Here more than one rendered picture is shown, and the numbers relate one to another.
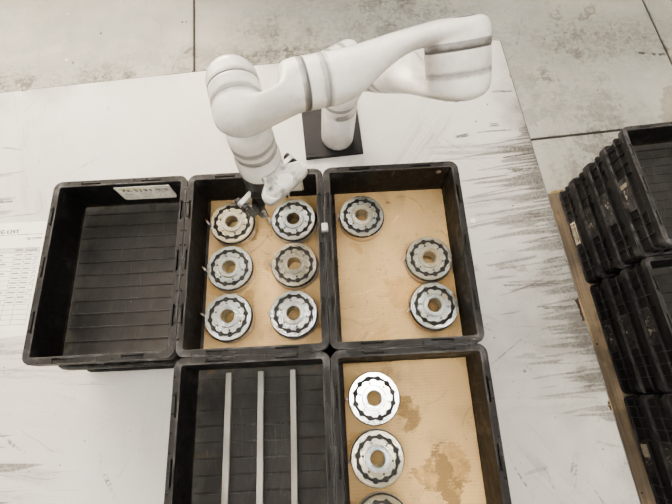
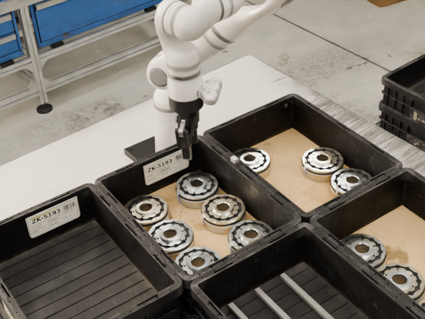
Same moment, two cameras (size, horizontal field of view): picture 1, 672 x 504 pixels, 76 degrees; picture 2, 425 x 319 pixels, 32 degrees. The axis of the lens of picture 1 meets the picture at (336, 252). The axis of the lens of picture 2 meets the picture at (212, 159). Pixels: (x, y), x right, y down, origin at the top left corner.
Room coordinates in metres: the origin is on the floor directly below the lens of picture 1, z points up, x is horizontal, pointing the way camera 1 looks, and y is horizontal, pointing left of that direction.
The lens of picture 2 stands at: (-0.75, 0.82, 1.99)
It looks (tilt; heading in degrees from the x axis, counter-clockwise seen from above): 38 degrees down; 326
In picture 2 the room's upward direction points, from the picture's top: 4 degrees counter-clockwise
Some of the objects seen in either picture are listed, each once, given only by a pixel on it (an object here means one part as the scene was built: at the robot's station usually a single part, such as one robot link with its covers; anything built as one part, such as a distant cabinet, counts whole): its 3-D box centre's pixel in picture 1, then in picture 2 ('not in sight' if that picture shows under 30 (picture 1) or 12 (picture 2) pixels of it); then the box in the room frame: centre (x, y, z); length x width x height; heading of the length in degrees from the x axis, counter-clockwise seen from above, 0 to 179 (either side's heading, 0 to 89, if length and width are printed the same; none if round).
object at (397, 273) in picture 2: (377, 458); (399, 280); (-0.10, -0.05, 0.86); 0.05 x 0.05 x 0.01
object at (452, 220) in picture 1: (395, 258); (298, 169); (0.30, -0.13, 0.87); 0.40 x 0.30 x 0.11; 179
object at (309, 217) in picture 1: (293, 219); (197, 185); (0.41, 0.09, 0.86); 0.10 x 0.10 x 0.01
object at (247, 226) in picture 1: (232, 222); (145, 209); (0.41, 0.23, 0.86); 0.10 x 0.10 x 0.01
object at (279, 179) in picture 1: (264, 161); (193, 80); (0.38, 0.10, 1.17); 0.11 x 0.09 x 0.06; 43
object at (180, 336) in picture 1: (254, 257); (194, 203); (0.30, 0.17, 0.92); 0.40 x 0.30 x 0.02; 179
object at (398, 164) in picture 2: (397, 250); (298, 152); (0.30, -0.13, 0.92); 0.40 x 0.30 x 0.02; 179
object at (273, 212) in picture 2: (259, 265); (195, 220); (0.30, 0.17, 0.87); 0.40 x 0.30 x 0.11; 179
